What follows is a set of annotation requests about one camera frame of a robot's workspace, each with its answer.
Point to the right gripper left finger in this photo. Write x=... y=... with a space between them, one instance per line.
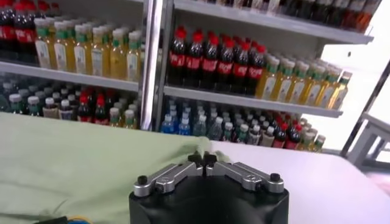
x=170 y=179

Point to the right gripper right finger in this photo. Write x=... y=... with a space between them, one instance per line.
x=243 y=176

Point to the green polo shirt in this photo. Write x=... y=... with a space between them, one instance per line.
x=76 y=164

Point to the small dark tea bottle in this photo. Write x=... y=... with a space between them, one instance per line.
x=50 y=108
x=253 y=135
x=267 y=137
x=15 y=103
x=65 y=110
x=33 y=106

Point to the small red-cap cola bottle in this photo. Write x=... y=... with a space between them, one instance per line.
x=100 y=111
x=279 y=137
x=83 y=109
x=292 y=138

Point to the small blue water bottle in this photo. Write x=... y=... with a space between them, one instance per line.
x=184 y=126
x=167 y=124

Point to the black metal pole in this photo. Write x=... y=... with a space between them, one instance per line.
x=365 y=112

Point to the grey metal frame table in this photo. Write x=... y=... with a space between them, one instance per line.
x=365 y=143

